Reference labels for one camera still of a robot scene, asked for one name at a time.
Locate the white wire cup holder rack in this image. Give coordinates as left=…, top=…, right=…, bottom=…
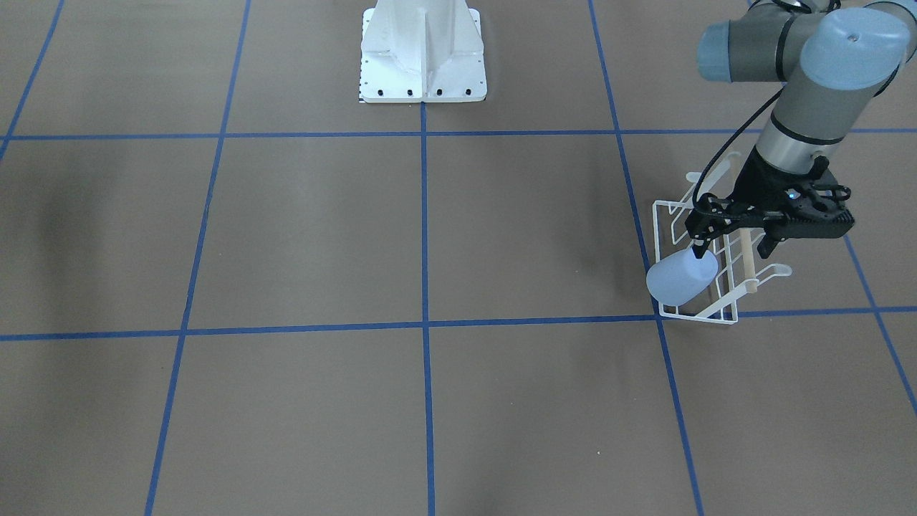
left=652, top=151, right=793, bottom=325

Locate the light blue plastic cup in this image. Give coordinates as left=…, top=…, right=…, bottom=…
left=645, top=248, right=719, bottom=306

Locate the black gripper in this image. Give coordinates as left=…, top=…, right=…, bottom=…
left=685, top=150, right=803, bottom=260

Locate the white camera pole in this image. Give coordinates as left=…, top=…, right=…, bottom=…
left=358, top=1, right=488, bottom=104

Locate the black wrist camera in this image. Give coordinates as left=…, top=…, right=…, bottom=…
left=766, top=171, right=857, bottom=242

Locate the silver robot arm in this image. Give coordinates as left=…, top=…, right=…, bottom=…
left=686, top=1, right=915, bottom=258

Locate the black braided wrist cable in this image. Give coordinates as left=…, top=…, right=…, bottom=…
left=691, top=86, right=785, bottom=216

